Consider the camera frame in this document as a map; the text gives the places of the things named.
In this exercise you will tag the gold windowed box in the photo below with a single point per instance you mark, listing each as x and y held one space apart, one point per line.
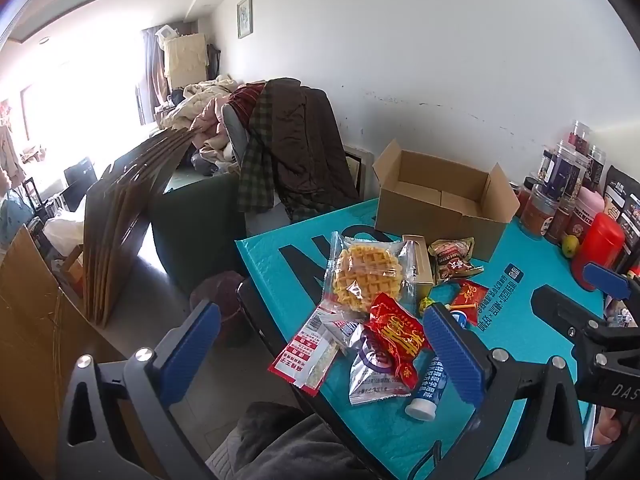
422 265

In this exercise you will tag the cream cloth covered cabinet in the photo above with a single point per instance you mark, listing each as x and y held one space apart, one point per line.
185 60

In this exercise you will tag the framed wall picture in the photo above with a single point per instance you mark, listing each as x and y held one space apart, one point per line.
244 16

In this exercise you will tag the red white strip packet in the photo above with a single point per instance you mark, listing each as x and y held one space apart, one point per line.
305 355

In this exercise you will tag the pile of bedding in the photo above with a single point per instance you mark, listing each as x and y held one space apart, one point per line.
190 110

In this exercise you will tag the clear jar red-brown powder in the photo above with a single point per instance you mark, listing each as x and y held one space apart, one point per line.
537 212

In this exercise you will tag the white purple foil packet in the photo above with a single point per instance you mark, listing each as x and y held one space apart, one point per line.
372 382

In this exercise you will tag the brown cardboard box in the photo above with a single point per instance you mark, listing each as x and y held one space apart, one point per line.
425 220

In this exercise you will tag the red plaid garment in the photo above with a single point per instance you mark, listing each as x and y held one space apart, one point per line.
245 100

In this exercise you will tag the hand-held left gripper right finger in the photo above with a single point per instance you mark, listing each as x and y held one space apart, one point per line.
450 350

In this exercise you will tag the person's right hand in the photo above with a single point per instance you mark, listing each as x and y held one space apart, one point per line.
610 427

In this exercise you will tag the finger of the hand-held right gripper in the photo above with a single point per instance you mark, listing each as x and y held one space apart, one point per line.
605 276
560 310

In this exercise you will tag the teal bubble mat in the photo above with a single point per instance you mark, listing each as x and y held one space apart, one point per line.
542 260

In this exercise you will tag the green yellow lollipop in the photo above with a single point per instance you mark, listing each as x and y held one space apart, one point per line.
428 306

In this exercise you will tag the yellow green citrus fruit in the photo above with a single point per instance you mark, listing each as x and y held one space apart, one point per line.
570 245

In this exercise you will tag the blue white tube bottle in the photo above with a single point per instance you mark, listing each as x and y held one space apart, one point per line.
427 390

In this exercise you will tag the green red snack packet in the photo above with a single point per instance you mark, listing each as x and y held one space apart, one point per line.
452 262

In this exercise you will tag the tall clear jar dark label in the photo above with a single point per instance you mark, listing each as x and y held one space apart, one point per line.
562 172

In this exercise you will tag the brown quilted jacket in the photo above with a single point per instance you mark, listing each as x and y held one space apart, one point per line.
305 150

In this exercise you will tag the green plaid garment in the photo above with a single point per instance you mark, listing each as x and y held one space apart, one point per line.
255 170

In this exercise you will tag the grey framed panel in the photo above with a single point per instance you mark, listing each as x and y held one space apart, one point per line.
357 165

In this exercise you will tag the slim clear jar black label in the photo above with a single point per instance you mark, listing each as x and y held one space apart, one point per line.
595 167

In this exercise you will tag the grey chair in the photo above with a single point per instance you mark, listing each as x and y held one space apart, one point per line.
235 135

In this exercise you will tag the clear waffle packet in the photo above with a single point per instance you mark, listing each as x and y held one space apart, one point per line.
367 272

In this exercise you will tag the person's leg grey pants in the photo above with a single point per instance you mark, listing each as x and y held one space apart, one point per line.
285 445

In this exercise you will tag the large red gold packet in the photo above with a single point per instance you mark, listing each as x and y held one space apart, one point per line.
395 335

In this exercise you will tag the small red gold packet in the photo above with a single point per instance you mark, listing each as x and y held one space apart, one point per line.
471 295

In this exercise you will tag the large brown cardboard panel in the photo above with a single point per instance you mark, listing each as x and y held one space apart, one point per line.
35 320

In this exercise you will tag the pink container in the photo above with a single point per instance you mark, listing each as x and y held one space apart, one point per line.
587 210

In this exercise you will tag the purple grey curtain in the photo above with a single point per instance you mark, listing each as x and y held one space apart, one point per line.
154 75

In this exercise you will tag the black printed bag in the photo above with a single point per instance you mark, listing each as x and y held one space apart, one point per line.
622 210

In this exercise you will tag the red plastic container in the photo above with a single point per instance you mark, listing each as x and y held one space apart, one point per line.
597 250

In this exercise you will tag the clear jar dark contents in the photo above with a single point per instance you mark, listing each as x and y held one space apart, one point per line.
581 140

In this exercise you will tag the small brown jar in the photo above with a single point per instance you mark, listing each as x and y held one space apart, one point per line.
559 222

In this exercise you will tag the stack of cardboard sheets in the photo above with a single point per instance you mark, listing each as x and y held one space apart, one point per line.
130 220

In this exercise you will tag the white plastic bag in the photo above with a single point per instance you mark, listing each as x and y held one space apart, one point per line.
62 232

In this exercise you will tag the white packet grey print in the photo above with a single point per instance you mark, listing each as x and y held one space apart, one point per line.
344 334

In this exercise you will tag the maroon trash bin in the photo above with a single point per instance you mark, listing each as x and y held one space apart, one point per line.
220 305

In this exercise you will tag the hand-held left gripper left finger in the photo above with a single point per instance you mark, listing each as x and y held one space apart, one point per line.
192 345

